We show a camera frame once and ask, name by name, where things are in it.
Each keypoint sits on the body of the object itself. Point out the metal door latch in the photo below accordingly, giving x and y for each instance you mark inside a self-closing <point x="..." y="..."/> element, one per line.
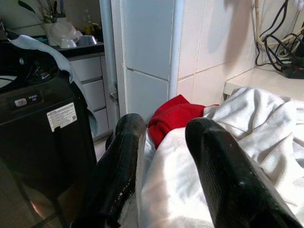
<point x="114" y="93"/>

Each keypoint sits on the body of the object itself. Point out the white towel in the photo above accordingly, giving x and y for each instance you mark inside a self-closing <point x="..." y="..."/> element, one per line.
<point x="180" y="180"/>

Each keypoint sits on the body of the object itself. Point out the black power strip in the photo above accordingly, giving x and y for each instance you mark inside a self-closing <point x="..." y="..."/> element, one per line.
<point x="294" y="69"/>

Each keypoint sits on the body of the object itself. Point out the white plastic bowl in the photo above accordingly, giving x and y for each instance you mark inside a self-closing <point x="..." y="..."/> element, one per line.
<point x="62" y="32"/>

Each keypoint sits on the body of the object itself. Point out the light blue cloth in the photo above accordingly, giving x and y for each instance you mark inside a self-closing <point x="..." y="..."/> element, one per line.
<point x="50" y="54"/>

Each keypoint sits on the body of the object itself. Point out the potted plant in white pot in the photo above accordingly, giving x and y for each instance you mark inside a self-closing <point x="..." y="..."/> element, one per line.
<point x="46" y="16"/>

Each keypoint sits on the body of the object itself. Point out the black top-load washing machine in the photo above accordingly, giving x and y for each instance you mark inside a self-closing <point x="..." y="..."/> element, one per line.
<point x="35" y="123"/>

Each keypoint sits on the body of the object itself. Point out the white drawer cabinet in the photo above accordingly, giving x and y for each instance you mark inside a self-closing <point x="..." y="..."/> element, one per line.
<point x="91" y="90"/>

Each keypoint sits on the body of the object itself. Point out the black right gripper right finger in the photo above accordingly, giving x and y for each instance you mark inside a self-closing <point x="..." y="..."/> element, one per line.
<point x="228" y="180"/>

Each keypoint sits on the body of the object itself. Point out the white vertical pipe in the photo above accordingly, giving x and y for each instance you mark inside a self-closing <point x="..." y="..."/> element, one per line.
<point x="175" y="47"/>

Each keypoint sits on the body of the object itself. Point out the small grey bowl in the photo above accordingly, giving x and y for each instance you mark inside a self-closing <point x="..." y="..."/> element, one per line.
<point x="87" y="40"/>

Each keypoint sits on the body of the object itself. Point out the red cloth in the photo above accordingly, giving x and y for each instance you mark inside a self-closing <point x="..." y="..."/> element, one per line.
<point x="171" y="118"/>

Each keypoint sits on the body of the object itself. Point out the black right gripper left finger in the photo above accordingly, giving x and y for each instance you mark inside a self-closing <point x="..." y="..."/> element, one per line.
<point x="116" y="166"/>

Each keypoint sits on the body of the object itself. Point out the white stone shelf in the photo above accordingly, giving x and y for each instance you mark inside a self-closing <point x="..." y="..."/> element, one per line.
<point x="263" y="80"/>

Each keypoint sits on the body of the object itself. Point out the small white bowl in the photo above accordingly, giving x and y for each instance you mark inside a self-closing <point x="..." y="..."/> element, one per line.
<point x="68" y="43"/>

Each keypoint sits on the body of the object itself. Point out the yellow bottle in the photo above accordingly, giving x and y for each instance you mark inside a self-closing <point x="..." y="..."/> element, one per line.
<point x="89" y="27"/>

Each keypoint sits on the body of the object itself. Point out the white paper label sticker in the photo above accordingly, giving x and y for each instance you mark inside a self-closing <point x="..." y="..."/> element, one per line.
<point x="62" y="116"/>

